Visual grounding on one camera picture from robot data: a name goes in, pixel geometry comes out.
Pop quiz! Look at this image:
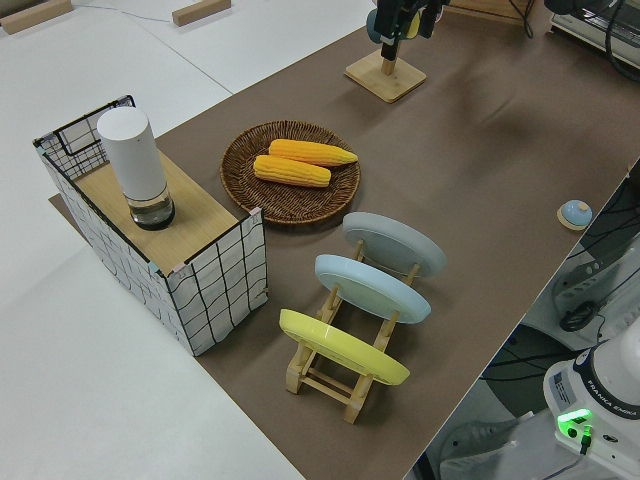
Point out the grey plate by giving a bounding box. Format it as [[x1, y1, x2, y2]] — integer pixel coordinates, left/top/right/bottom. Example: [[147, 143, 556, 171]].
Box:
[[341, 211, 448, 280]]

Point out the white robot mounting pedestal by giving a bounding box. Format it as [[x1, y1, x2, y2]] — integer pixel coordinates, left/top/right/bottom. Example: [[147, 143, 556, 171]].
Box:
[[429, 409, 640, 480]]

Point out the yellow corn cob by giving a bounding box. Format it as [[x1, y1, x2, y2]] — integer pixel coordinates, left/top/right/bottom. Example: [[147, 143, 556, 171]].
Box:
[[252, 154, 333, 189], [267, 138, 360, 168]]

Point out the cream toaster oven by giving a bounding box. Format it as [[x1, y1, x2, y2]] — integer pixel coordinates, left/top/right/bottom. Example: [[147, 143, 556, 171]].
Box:
[[548, 10, 640, 69]]

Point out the blue service bell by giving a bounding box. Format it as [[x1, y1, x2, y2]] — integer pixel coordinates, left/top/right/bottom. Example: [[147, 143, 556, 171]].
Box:
[[556, 199, 594, 232]]

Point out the long wooden block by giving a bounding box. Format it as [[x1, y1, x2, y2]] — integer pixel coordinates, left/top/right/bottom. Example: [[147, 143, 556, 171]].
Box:
[[0, 0, 75, 36], [171, 0, 233, 28]]

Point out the dark blue mug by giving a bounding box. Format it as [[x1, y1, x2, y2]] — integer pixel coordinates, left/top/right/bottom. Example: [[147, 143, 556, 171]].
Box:
[[365, 7, 423, 45]]

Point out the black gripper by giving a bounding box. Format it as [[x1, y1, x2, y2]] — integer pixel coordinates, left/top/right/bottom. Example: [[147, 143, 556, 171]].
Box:
[[374, 0, 449, 61]]

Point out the wooden cabinet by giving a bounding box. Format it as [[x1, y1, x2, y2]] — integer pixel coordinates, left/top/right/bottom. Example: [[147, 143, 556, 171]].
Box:
[[442, 0, 551, 23]]

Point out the brown wicker basket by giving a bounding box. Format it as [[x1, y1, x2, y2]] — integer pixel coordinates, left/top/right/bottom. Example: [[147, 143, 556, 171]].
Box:
[[219, 119, 363, 228]]

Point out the brown table mat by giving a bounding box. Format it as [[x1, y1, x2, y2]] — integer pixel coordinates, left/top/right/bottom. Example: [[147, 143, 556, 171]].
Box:
[[47, 7, 640, 480]]

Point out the yellow plate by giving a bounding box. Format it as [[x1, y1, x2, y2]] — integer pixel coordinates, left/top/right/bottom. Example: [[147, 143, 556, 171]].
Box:
[[277, 308, 412, 388]]

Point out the wooden plate rack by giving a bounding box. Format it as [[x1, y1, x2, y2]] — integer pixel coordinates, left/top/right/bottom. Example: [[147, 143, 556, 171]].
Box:
[[284, 238, 422, 426]]

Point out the light blue plate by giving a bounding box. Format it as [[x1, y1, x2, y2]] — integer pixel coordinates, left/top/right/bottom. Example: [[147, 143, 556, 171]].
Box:
[[313, 253, 433, 327]]

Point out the black cable bundle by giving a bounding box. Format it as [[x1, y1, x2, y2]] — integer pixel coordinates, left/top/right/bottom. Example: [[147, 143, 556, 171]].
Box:
[[559, 300, 598, 333]]

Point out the black hanging cable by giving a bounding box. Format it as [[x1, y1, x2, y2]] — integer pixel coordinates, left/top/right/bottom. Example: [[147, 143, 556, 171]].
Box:
[[603, 7, 640, 87]]

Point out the white wire grid box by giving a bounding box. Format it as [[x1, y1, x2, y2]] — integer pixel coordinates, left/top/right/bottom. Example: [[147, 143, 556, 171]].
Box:
[[32, 94, 270, 358]]

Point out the wooden mug tree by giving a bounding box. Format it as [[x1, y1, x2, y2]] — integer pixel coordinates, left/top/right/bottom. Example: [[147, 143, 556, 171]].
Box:
[[343, 55, 428, 105]]

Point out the white cylindrical bottle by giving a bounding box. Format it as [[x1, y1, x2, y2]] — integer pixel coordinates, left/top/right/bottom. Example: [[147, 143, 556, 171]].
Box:
[[96, 108, 178, 233]]

